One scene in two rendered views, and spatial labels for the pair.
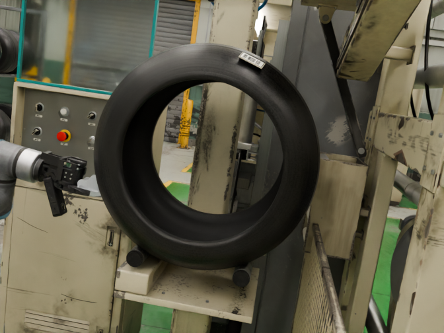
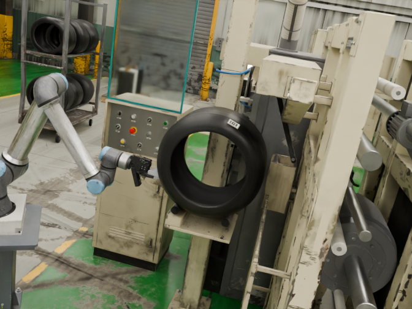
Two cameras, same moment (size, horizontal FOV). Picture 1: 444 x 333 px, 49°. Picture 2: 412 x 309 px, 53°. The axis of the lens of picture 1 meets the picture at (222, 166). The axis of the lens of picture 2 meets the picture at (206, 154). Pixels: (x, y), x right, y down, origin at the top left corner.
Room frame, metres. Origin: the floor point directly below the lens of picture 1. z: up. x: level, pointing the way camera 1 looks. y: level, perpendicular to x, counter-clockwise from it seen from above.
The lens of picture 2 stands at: (-0.83, -0.03, 1.87)
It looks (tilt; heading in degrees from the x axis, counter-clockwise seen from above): 17 degrees down; 3
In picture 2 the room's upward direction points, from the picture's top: 10 degrees clockwise
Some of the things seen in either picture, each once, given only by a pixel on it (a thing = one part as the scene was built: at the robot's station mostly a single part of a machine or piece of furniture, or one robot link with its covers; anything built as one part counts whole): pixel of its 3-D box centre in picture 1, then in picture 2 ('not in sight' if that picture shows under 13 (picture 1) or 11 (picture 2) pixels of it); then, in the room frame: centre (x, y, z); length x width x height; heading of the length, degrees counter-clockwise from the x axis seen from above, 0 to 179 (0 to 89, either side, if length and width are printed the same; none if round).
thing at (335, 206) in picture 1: (332, 203); (278, 183); (1.54, -0.37, 1.05); 0.20 x 0.15 x 0.30; 174
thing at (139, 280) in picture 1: (149, 259); (181, 208); (1.38, 0.17, 0.84); 0.36 x 0.09 x 0.06; 174
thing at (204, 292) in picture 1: (194, 280); (203, 220); (1.36, 0.03, 0.80); 0.37 x 0.36 x 0.02; 84
